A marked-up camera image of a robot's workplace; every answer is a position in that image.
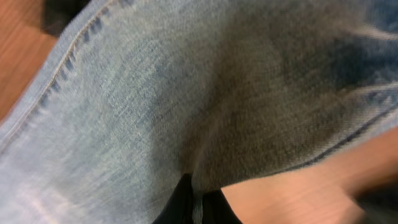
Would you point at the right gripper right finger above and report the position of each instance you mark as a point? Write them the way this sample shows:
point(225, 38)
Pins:
point(216, 209)

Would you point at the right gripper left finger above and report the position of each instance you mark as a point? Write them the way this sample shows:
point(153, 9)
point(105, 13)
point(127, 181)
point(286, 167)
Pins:
point(178, 205)

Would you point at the light blue denim jeans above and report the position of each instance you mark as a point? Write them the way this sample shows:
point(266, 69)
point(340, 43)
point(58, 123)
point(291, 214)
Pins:
point(141, 101)

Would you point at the black garment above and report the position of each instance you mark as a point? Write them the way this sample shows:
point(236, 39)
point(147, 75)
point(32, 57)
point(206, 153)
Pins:
point(57, 14)

